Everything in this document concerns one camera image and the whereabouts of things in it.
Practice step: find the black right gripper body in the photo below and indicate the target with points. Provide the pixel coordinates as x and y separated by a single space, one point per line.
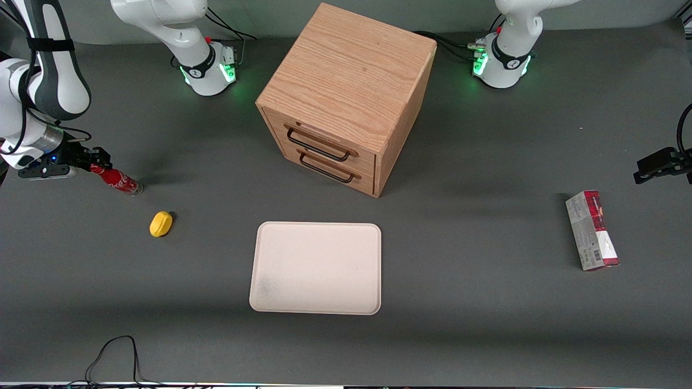
74 156

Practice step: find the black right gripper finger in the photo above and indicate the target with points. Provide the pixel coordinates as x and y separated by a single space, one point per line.
101 155
86 166

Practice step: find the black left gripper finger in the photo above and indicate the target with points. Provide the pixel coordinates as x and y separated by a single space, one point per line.
655 158
649 174

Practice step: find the red coke bottle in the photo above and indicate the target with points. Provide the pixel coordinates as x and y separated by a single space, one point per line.
119 181

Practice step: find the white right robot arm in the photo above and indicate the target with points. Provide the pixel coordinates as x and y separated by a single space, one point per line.
59 81

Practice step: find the beige plastic tray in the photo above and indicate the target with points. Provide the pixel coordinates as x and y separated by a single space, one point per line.
316 268

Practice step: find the red grey carton box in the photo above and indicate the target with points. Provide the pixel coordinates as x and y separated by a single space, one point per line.
592 229

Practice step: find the yellow lemon toy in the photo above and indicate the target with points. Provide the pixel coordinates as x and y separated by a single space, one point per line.
160 223

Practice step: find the wooden drawer cabinet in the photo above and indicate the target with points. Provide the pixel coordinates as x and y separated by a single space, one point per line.
351 81

